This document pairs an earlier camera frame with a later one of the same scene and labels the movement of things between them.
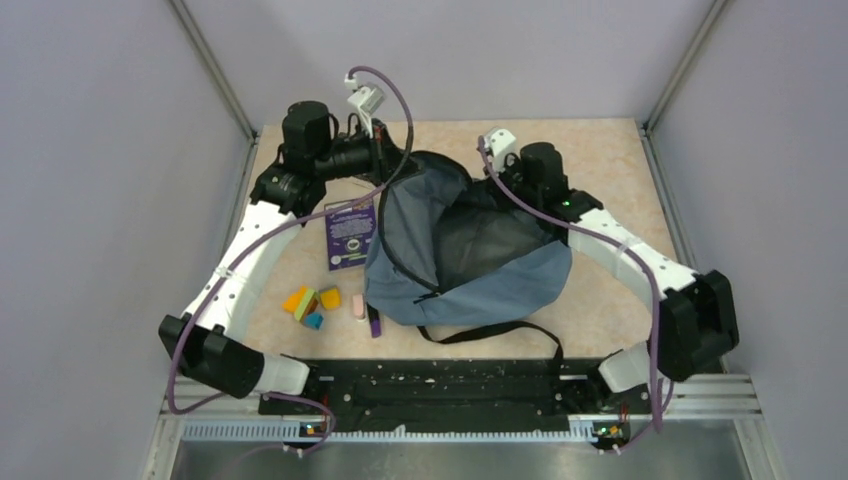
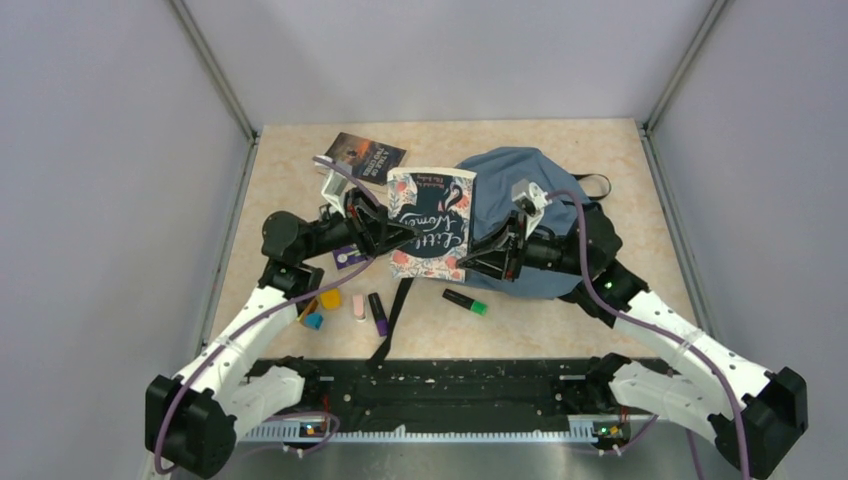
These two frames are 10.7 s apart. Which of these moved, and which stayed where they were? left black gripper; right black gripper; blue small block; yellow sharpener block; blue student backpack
Moved: blue student backpack; left black gripper; right black gripper
Stayed: yellow sharpener block; blue small block
